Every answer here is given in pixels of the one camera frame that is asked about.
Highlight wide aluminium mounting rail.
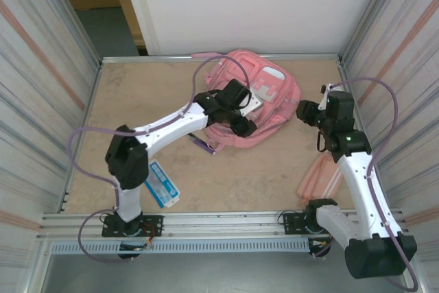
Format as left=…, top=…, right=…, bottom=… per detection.
left=39, top=207, right=411, bottom=241

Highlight pink striped pencil case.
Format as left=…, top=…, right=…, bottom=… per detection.
left=296, top=154, right=343, bottom=207

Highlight purple marker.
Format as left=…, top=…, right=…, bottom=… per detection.
left=193, top=134, right=216, bottom=156

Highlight aluminium frame post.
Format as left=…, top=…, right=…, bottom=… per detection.
left=337, top=0, right=404, bottom=62
left=47, top=0, right=104, bottom=66

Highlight slotted grey cable duct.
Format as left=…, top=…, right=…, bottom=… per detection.
left=50, top=239, right=311, bottom=255

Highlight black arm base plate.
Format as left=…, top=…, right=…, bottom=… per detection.
left=281, top=211, right=346, bottom=236
left=102, top=214, right=164, bottom=238

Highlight small green circuit board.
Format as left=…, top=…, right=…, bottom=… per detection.
left=119, top=242, right=154, bottom=252

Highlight pink backpack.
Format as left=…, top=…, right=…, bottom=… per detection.
left=191, top=49, right=302, bottom=150

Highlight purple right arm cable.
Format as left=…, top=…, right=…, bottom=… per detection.
left=329, top=77, right=420, bottom=291

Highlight blue and white supply pack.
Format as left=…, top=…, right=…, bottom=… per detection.
left=143, top=159, right=182, bottom=209

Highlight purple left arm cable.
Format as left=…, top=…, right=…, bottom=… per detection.
left=69, top=55, right=252, bottom=265

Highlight white door frame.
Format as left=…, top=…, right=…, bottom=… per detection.
left=118, top=0, right=161, bottom=56

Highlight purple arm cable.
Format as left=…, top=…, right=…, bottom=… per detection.
left=69, top=55, right=252, bottom=265
left=329, top=77, right=420, bottom=291

